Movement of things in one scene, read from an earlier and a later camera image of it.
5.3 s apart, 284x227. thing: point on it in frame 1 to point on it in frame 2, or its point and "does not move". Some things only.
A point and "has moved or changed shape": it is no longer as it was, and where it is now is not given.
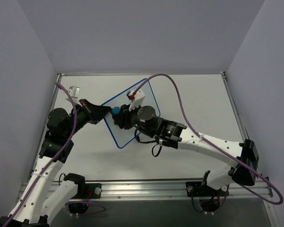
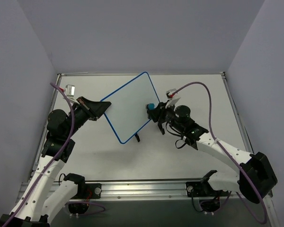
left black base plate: [93, 190] does not move
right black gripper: [122, 116] to [161, 116]
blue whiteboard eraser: [116, 110] to [151, 106]
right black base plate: [195, 189] does not move
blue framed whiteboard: [123, 136] has moved or changed shape
